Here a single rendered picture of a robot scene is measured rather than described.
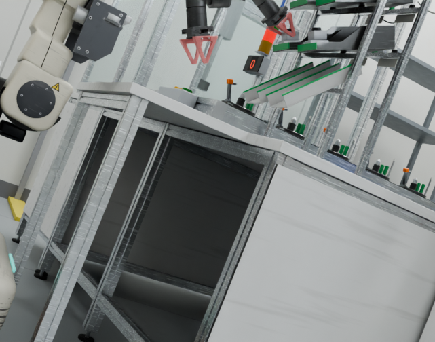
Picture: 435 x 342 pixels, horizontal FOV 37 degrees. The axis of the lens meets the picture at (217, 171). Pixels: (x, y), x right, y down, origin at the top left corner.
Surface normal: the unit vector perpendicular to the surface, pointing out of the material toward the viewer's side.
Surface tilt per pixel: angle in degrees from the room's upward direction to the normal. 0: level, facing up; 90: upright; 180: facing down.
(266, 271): 90
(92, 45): 90
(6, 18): 90
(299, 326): 90
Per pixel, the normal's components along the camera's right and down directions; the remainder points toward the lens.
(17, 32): 0.36, 0.12
